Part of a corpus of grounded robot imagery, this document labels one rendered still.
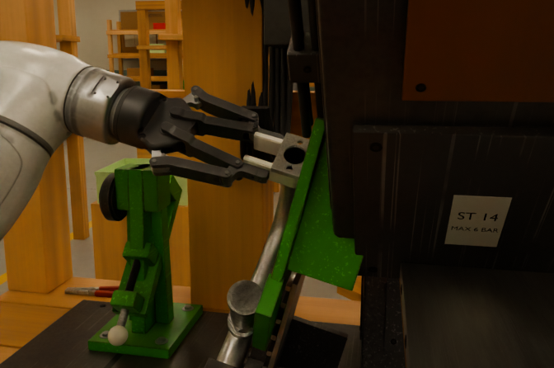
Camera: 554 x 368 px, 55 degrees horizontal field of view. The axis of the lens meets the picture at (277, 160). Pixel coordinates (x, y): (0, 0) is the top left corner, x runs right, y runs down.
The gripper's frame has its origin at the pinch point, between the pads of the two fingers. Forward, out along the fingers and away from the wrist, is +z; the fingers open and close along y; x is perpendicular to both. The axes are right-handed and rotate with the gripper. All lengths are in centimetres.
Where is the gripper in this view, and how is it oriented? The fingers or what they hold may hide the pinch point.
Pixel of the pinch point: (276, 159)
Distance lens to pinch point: 63.9
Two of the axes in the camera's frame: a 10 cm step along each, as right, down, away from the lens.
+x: -0.4, 5.5, 8.4
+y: 3.3, -7.9, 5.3
